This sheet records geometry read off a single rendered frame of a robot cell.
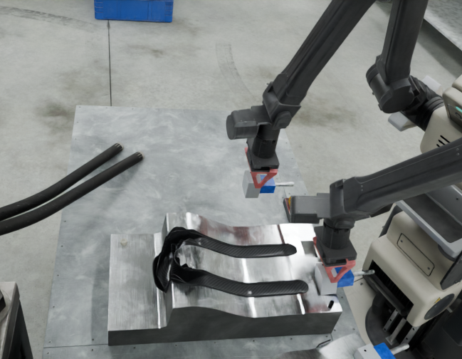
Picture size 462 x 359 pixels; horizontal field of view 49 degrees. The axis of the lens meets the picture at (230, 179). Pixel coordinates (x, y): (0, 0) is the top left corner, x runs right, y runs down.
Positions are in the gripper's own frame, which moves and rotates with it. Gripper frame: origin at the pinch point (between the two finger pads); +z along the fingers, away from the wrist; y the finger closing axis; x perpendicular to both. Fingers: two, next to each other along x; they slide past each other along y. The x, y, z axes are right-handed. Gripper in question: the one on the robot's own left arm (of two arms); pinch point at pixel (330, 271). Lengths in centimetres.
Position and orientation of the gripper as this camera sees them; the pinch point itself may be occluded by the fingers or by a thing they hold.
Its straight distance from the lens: 115.8
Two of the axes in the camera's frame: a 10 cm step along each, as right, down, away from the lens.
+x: 9.9, -1.0, 1.2
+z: 0.1, 8.2, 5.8
